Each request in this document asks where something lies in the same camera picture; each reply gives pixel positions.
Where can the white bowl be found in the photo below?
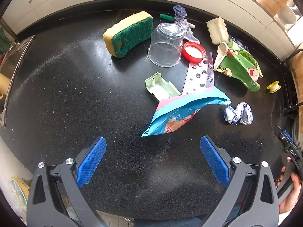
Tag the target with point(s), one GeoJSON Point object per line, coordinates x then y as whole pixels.
{"type": "Point", "coordinates": [286, 15]}

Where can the yellow rimmed dish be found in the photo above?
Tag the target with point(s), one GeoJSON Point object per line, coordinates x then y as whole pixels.
{"type": "Point", "coordinates": [20, 191]}

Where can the yellow and green sponge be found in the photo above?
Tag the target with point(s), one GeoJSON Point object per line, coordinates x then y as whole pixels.
{"type": "Point", "coordinates": [127, 35]}

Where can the beige cup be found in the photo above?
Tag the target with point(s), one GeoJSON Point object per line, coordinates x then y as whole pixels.
{"type": "Point", "coordinates": [4, 85]}

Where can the clear plastic cup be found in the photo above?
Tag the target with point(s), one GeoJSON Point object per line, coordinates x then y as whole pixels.
{"type": "Point", "coordinates": [165, 47]}

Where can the blue and pink snack bag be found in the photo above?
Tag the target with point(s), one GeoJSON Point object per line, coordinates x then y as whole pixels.
{"type": "Point", "coordinates": [175, 113]}

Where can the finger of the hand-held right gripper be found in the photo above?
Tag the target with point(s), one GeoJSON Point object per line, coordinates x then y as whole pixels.
{"type": "Point", "coordinates": [286, 136]}

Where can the cream plastic moulded piece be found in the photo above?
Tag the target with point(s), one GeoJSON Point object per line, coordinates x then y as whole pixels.
{"type": "Point", "coordinates": [217, 32]}

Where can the green cloth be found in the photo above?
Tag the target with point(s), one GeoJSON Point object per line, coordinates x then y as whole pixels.
{"type": "Point", "coordinates": [3, 40]}

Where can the green marker cap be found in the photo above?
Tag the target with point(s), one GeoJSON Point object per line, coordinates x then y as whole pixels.
{"type": "Point", "coordinates": [167, 17]}

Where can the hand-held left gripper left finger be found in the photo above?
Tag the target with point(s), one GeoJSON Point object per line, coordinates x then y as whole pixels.
{"type": "Point", "coordinates": [93, 160]}

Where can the person's right hand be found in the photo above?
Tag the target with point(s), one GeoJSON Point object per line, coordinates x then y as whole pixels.
{"type": "Point", "coordinates": [292, 194]}

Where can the light green plastic casing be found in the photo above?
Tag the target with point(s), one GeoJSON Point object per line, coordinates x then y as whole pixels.
{"type": "Point", "coordinates": [161, 89]}

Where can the crumpled clear plastic wrapper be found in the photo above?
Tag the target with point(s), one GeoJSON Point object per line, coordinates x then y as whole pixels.
{"type": "Point", "coordinates": [181, 16]}

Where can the silver blister pack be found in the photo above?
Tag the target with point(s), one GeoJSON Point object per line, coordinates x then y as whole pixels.
{"type": "Point", "coordinates": [196, 75]}

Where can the foil wrapper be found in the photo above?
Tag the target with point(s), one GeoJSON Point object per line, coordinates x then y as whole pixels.
{"type": "Point", "coordinates": [239, 113]}

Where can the crushed green drink carton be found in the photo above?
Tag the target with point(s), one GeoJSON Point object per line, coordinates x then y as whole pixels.
{"type": "Point", "coordinates": [239, 63]}

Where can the purple cream tube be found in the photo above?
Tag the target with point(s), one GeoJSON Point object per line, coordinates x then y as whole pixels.
{"type": "Point", "coordinates": [236, 40]}

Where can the small white tube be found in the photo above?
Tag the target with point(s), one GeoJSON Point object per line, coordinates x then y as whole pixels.
{"type": "Point", "coordinates": [191, 25]}

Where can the red plastic lid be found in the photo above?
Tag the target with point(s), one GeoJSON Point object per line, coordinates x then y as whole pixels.
{"type": "Point", "coordinates": [194, 52]}

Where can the steel sink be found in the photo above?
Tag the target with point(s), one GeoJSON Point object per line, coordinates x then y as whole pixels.
{"type": "Point", "coordinates": [14, 59]}

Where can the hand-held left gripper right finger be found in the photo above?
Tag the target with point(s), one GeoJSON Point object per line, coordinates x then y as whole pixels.
{"type": "Point", "coordinates": [214, 160]}

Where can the yellow thread spool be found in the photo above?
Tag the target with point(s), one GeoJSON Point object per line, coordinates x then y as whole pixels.
{"type": "Point", "coordinates": [273, 87]}

